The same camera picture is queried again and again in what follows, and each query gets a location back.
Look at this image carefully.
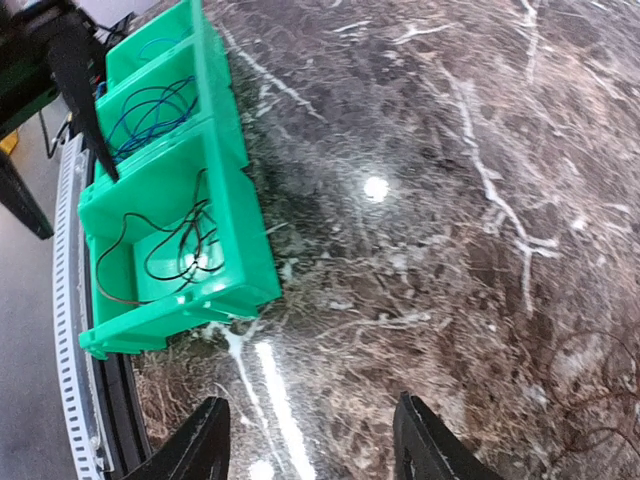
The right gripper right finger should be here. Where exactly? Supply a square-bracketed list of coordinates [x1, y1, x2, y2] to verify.
[393, 392, 502, 480]

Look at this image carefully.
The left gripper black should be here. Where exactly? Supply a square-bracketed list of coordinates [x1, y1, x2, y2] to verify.
[1, 1, 119, 182]

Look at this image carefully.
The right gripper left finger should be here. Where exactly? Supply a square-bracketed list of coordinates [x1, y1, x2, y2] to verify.
[125, 396, 231, 480]

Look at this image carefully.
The dark blue cable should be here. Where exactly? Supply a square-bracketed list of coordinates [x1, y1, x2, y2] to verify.
[112, 77, 199, 156]
[107, 74, 199, 164]

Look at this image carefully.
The light blue cable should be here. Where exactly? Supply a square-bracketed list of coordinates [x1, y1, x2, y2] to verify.
[137, 29, 194, 64]

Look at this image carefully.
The yellow bin in background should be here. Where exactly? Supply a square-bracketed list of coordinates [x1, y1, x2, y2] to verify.
[0, 130, 19, 155]

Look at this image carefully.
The left green plastic bin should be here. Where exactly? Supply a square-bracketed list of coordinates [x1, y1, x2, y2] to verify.
[106, 1, 231, 90]

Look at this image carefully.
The green plastic bin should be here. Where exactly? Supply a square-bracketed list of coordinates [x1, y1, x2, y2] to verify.
[96, 46, 247, 165]
[106, 1, 231, 90]
[78, 120, 281, 360]

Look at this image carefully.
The middle green plastic bin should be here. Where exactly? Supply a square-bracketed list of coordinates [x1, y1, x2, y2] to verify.
[96, 46, 247, 165]

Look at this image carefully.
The right green plastic bin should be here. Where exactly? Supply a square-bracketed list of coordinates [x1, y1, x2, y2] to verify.
[78, 120, 281, 360]

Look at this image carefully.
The black front rail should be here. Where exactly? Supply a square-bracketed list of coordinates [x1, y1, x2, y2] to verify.
[87, 149, 151, 480]

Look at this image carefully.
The white slotted cable duct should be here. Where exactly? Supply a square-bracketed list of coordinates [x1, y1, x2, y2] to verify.
[52, 135, 111, 479]

